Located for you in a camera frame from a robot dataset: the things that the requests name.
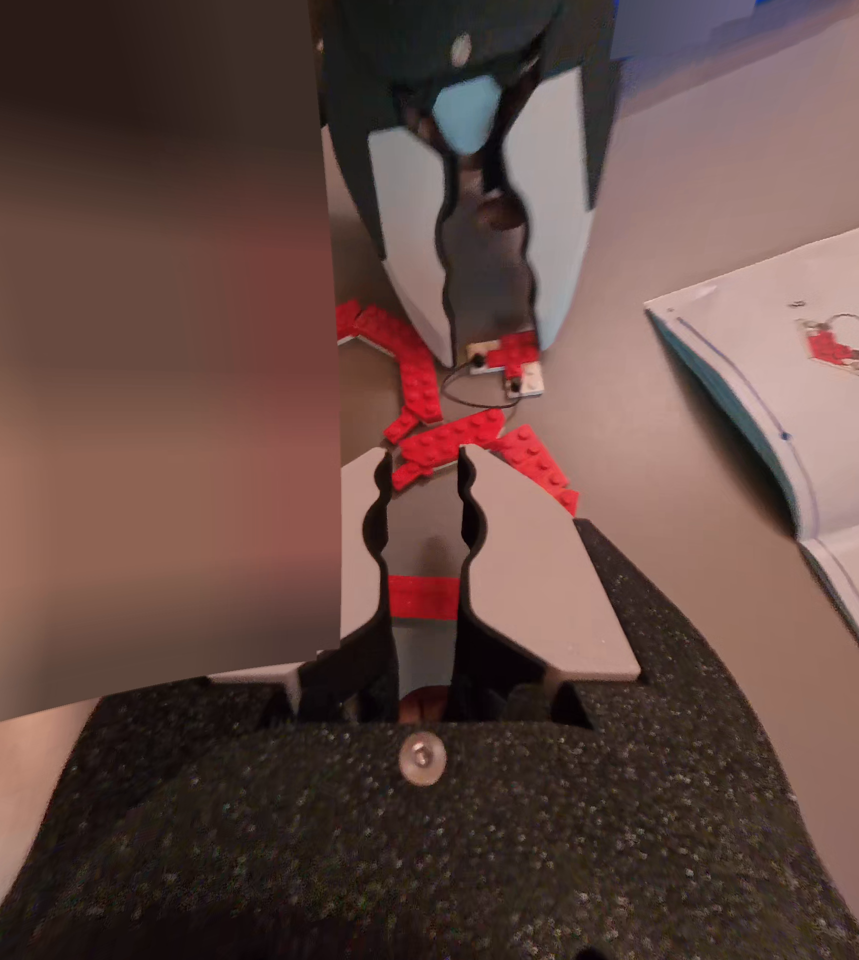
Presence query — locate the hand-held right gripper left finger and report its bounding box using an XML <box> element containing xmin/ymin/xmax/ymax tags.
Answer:
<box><xmin>208</xmin><ymin>447</ymin><xmax>395</xmax><ymax>687</ymax></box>

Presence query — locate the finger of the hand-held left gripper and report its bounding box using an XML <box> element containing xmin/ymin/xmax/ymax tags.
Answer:
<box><xmin>506</xmin><ymin>67</ymin><xmax>590</xmax><ymax>352</ymax></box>
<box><xmin>367</xmin><ymin>124</ymin><xmax>457</xmax><ymax>369</ymax></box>

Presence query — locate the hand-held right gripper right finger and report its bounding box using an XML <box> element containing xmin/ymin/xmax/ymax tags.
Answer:
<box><xmin>455</xmin><ymin>444</ymin><xmax>642</xmax><ymax>684</ymax></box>

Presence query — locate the red brick heart frame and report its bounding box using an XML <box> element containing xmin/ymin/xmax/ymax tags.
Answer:
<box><xmin>335</xmin><ymin>298</ymin><xmax>581</xmax><ymax>622</ymax></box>

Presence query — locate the white plate brick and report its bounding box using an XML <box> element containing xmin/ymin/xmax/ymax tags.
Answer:
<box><xmin>469</xmin><ymin>330</ymin><xmax>548</xmax><ymax>397</ymax></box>

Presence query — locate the white instruction booklet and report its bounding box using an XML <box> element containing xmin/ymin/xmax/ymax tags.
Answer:
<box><xmin>645</xmin><ymin>213</ymin><xmax>859</xmax><ymax>714</ymax></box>

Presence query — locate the grey desk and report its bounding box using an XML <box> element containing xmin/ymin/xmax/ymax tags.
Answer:
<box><xmin>0</xmin><ymin>15</ymin><xmax>859</xmax><ymax>960</ymax></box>

